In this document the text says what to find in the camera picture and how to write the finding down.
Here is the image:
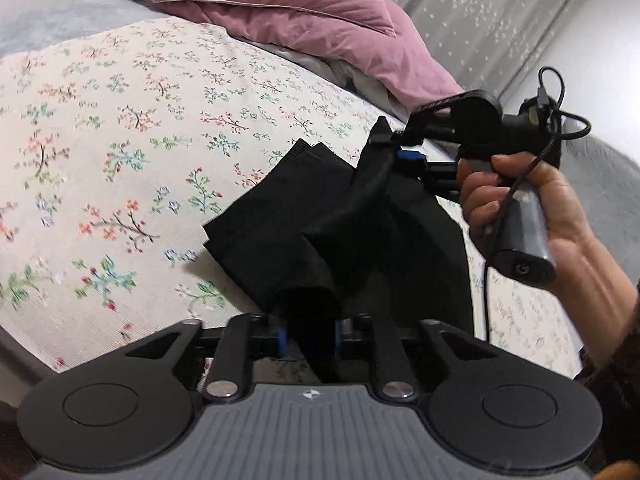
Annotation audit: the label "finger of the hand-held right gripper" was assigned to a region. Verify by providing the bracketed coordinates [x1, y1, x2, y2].
[400, 94, 463, 148]
[394, 147, 467, 197]

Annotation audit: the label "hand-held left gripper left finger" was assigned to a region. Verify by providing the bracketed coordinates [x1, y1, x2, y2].
[125, 312, 290, 405]

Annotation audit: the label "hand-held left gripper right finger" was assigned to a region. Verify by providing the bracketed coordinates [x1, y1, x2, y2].
[335, 313, 501, 405]

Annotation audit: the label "black pants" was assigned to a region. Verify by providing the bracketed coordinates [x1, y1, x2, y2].
[202, 116, 476, 383]

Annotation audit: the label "person's right forearm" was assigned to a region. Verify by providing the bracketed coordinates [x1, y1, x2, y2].
[562, 255, 640, 371]

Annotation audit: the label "person's right hand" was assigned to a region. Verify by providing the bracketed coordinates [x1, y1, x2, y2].
[456, 153, 612, 295]

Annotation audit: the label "pink duvet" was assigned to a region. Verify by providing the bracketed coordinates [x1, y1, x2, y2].
[104, 0, 466, 106]

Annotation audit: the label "person's dark clothing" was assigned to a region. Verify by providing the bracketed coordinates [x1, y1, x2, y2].
[580, 300, 640, 480]

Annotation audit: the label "floral bed sheet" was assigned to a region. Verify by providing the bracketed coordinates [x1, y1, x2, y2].
[0, 16, 586, 376]

